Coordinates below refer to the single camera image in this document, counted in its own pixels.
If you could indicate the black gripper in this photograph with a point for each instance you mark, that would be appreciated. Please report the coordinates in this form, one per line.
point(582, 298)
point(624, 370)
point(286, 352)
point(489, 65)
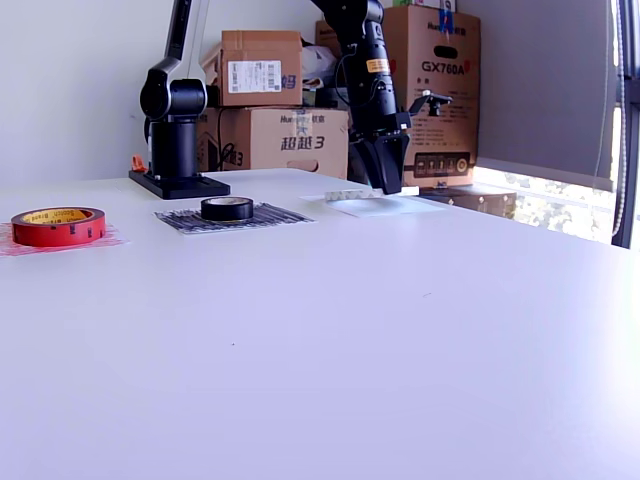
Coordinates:
point(385, 130)

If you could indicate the white tape roll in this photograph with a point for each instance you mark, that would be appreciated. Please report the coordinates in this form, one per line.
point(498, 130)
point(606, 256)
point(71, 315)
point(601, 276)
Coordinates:
point(345, 194)

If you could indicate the red tape roll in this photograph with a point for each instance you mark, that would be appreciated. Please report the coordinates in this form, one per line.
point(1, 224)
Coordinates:
point(60, 235)

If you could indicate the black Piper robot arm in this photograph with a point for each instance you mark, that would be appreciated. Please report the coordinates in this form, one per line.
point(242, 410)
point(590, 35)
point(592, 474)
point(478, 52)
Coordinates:
point(372, 85)

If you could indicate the black tape roll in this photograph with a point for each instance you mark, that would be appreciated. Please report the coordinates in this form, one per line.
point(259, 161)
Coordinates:
point(227, 212)

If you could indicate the plain white paper sheet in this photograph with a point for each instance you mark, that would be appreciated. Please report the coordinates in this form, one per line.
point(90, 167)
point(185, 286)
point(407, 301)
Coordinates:
point(360, 209)

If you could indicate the tall GX760A cardboard box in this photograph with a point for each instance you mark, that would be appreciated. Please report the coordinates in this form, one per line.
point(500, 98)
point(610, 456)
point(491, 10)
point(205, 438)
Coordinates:
point(450, 145)

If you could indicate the teal and black carton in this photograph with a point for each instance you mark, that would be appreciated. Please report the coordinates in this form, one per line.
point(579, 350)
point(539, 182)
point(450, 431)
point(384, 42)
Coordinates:
point(330, 99)

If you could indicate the black scribbled paper sheet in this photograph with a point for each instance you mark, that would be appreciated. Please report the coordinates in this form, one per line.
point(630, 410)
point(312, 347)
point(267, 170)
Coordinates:
point(280, 220)

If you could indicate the white plastic bag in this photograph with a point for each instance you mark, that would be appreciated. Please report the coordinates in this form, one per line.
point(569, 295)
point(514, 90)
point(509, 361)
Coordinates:
point(317, 62)

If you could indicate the brown Huntkey cardboard box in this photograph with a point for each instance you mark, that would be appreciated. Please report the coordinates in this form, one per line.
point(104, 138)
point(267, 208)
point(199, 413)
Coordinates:
point(265, 125)

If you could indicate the small green item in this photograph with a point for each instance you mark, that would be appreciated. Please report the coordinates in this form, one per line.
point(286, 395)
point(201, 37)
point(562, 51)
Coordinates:
point(405, 3)

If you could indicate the small labelled cardboard box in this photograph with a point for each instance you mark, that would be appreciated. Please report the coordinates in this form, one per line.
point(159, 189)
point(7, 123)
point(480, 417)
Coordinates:
point(260, 45)

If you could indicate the grey roller blind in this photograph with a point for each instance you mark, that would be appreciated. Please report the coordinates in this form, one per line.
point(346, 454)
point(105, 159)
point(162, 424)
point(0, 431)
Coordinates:
point(540, 90)

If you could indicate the orange clamp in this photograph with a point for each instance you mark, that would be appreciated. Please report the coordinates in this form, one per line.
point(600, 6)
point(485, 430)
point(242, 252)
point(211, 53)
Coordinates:
point(140, 162)

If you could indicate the red scribbled paper sheet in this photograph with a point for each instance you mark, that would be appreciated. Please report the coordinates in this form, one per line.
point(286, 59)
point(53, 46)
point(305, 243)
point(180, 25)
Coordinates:
point(117, 242)

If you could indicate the camera board on black bracket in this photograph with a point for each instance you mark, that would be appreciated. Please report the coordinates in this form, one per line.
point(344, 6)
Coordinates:
point(435, 100)

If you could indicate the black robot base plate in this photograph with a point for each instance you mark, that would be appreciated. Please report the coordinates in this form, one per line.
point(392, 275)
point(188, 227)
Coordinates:
point(190, 189)

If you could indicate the dark window frame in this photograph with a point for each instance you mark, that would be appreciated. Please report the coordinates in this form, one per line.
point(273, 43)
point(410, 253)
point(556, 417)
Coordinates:
point(634, 200)

